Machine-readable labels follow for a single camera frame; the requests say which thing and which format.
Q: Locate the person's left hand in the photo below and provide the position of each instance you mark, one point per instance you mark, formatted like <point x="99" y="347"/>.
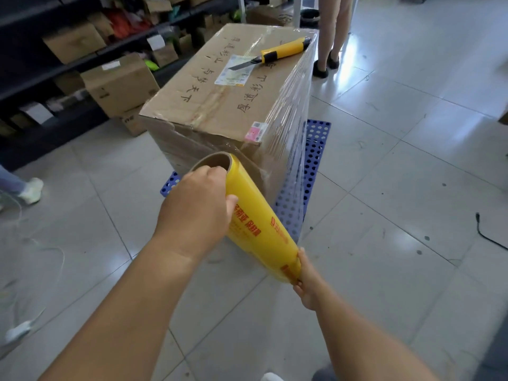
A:
<point x="194" y="214"/>

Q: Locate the cardboard box with white label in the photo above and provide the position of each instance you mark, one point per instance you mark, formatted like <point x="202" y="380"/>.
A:
<point x="123" y="87"/>

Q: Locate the person's grey trousers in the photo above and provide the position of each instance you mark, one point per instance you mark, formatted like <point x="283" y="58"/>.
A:
<point x="323" y="374"/>

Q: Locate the person's left shoe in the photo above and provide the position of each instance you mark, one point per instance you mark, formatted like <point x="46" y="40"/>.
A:
<point x="272" y="377"/>

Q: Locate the small cardboard box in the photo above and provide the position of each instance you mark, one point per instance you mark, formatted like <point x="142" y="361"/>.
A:
<point x="133" y="124"/>

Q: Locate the film covered cardboard box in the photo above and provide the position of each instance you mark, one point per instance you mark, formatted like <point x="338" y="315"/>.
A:
<point x="270" y="15"/>

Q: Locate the red plastic bag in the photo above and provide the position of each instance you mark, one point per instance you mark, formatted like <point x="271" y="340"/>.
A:
<point x="123" y="23"/>

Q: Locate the yellow black utility knife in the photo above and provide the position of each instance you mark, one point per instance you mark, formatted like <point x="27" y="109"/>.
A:
<point x="283" y="50"/>

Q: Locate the green plastic packet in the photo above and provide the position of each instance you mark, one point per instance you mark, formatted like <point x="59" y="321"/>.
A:
<point x="151" y="65"/>

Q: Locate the blue perforated plastic pallet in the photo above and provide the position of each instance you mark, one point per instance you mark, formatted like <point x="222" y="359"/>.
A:
<point x="317" y="138"/>

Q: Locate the large brown cardboard box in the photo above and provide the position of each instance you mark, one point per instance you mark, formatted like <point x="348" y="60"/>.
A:
<point x="206" y="95"/>

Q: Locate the person's right forearm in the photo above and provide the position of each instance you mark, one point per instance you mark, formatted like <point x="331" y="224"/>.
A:
<point x="357" y="345"/>

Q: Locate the small white box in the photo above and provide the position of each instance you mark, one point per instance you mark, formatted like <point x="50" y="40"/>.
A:
<point x="37" y="113"/>

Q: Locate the white metal rack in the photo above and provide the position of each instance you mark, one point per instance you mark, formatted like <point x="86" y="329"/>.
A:
<point x="297" y="11"/>

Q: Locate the white power adapter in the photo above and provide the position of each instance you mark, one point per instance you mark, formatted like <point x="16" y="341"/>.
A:
<point x="18" y="332"/>

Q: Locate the squat cardboard box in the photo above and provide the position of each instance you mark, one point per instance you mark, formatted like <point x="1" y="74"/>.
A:
<point x="75" y="43"/>

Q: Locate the person's right hand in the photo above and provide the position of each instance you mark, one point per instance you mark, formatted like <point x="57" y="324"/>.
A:
<point x="313" y="293"/>

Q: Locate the person's left forearm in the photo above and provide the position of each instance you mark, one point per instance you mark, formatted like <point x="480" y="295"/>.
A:
<point x="119" y="325"/>

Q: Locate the yellow stretch film roll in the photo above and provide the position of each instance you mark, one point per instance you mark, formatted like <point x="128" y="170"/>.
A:
<point x="258" y="230"/>

